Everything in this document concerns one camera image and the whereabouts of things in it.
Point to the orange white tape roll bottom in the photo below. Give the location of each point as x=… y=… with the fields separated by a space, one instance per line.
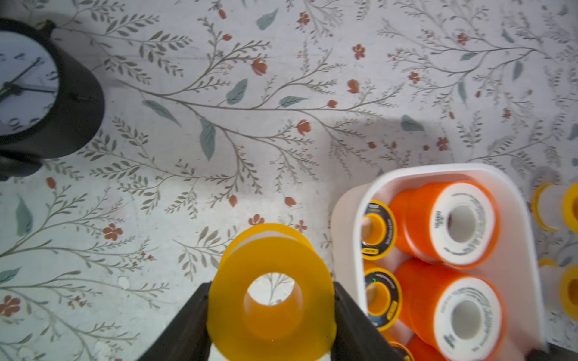
x=422 y=351

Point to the black pressure gauge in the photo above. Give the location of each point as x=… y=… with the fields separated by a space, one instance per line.
x=51 y=104

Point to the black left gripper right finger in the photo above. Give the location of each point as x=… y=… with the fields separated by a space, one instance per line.
x=357 y=338

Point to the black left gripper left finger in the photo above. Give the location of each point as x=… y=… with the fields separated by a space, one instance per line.
x=186 y=337

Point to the white plastic storage box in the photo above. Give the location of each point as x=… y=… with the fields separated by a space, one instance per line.
x=512 y=268

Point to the yellow black tape roll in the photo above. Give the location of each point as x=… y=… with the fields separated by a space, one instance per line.
x=385 y=296
x=402 y=351
x=379 y=231

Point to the orange white tape roll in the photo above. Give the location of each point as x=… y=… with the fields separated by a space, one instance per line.
x=461 y=316
x=422 y=351
x=455 y=223

